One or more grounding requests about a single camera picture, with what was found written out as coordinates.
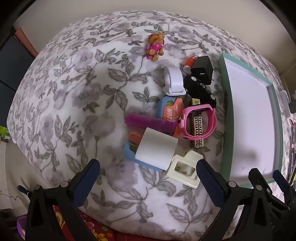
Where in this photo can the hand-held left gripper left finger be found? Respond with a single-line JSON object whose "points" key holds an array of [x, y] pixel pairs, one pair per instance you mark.
{"points": [[86, 182]]}

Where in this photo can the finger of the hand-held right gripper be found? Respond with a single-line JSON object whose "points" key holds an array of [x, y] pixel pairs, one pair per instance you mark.
{"points": [[281, 180], [255, 175]]}

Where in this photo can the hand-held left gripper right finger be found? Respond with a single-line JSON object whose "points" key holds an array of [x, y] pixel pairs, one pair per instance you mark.
{"points": [[210, 183]]}

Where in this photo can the cream plastic holder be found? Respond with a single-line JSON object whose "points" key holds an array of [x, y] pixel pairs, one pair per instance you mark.
{"points": [[185, 178]]}

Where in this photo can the blue orange plastic box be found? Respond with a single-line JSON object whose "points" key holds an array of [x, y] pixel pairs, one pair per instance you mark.
{"points": [[129, 153]]}

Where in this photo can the teal framed white tray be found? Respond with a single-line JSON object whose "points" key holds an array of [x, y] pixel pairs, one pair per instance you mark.
{"points": [[249, 115]]}

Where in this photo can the pink watch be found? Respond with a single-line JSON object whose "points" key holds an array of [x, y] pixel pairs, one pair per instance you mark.
{"points": [[211, 120]]}

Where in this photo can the purple lighter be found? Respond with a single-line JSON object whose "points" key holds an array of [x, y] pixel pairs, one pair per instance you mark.
{"points": [[143, 120]]}

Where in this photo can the black charger cube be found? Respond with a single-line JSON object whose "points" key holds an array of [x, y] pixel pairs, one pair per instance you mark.
{"points": [[202, 67]]}

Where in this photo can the orange glue bottle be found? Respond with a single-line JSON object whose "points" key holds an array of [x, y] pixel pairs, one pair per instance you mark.
{"points": [[190, 62]]}

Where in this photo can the pink brown dog toy figure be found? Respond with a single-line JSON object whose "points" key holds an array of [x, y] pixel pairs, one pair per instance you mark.
{"points": [[155, 45]]}

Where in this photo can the red floral cloth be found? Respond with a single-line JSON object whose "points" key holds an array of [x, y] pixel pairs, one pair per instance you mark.
{"points": [[92, 229]]}

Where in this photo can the black adapter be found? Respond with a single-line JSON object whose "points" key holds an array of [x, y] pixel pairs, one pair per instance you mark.
{"points": [[293, 106]]}

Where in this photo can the white power strip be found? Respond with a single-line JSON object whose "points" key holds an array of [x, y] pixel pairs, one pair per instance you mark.
{"points": [[285, 102]]}

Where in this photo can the grey floral blanket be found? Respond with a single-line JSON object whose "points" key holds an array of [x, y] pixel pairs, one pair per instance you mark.
{"points": [[69, 104]]}

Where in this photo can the purple printed cloth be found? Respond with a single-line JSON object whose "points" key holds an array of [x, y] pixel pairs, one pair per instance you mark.
{"points": [[20, 228]]}

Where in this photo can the blue orange printed card holder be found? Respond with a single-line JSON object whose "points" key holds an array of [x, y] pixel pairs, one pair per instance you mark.
{"points": [[168, 111]]}

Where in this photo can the black toy car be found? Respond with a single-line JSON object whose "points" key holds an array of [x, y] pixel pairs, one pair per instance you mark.
{"points": [[198, 89]]}

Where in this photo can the green packet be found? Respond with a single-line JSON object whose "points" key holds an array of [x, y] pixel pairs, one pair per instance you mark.
{"points": [[3, 133]]}

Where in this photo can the dark cabinet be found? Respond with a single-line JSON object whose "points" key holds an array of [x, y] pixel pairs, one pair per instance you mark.
{"points": [[11, 60]]}

